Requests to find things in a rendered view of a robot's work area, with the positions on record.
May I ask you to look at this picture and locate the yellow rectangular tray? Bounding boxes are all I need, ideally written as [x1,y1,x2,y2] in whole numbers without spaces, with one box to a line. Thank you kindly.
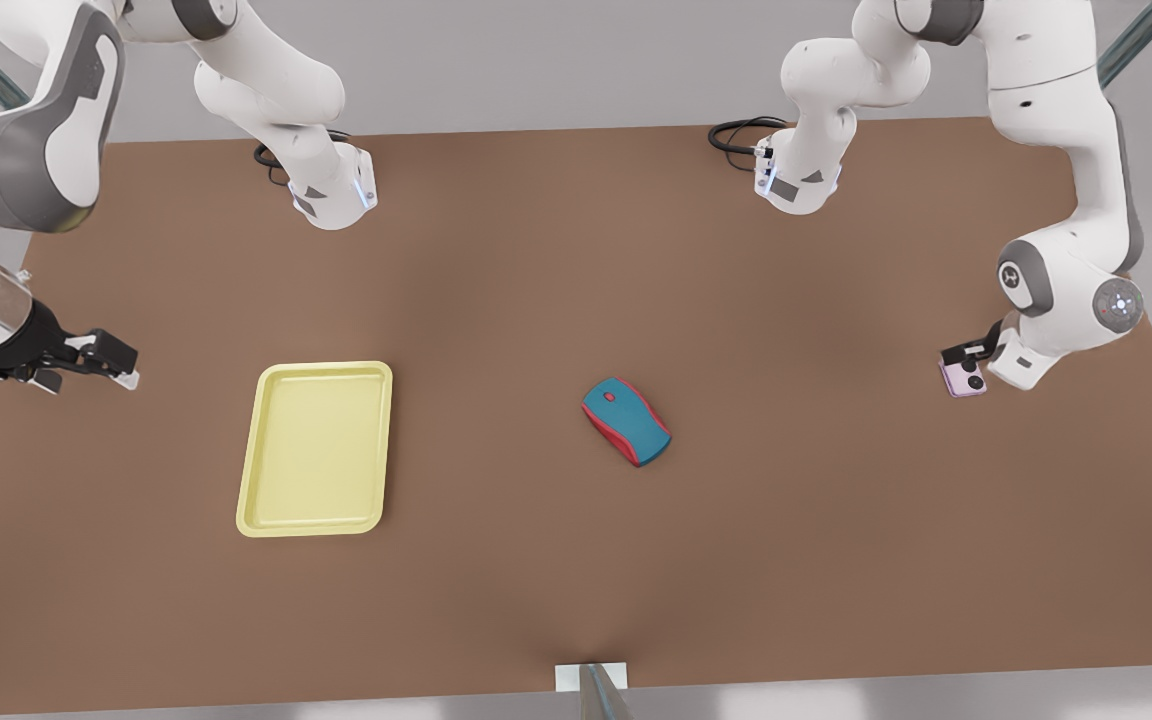
[236,361,394,538]

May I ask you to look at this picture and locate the teal and red computer mouse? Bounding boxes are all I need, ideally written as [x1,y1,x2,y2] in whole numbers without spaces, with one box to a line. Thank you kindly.
[580,376,674,470]

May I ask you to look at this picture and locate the small lilac camera box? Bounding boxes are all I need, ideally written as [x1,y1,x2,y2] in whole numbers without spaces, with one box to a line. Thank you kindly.
[939,360,989,400]

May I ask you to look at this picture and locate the black cable loop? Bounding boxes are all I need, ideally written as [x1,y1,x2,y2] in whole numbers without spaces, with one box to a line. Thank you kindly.
[253,129,353,188]
[707,116,795,173]

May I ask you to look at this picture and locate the white frame post foot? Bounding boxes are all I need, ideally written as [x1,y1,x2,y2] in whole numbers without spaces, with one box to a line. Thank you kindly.
[555,661,630,693]

